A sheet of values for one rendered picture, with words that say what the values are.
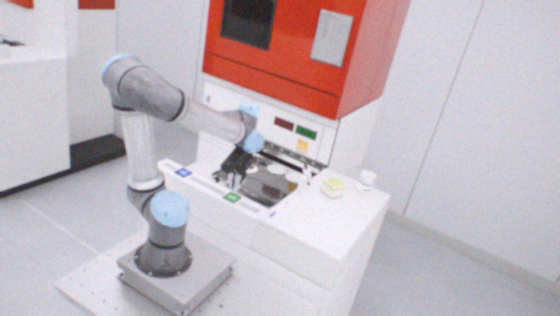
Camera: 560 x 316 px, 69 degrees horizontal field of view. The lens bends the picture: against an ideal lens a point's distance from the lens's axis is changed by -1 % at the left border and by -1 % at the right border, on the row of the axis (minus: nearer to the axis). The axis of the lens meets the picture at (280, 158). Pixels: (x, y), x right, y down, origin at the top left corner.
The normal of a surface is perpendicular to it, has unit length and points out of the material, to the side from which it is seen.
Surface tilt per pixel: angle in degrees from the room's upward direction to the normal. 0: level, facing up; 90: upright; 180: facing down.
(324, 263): 90
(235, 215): 90
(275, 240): 90
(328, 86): 90
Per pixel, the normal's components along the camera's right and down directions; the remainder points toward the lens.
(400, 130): -0.50, 0.29
